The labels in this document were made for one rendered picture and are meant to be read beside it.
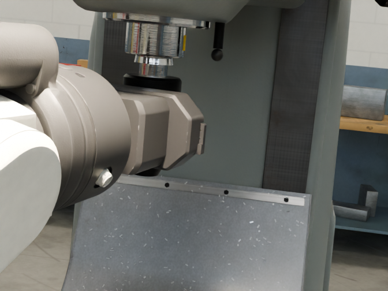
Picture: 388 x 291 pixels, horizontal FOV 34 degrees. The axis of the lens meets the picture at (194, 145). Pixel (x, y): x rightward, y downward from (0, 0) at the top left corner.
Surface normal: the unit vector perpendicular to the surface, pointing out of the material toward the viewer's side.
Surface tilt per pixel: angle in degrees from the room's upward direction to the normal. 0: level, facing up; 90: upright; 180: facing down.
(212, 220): 63
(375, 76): 90
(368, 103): 90
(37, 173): 101
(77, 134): 74
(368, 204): 90
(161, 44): 90
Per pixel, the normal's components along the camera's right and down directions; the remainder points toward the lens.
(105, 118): 0.87, -0.26
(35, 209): 0.88, 0.33
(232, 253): -0.08, -0.32
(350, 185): -0.15, 0.15
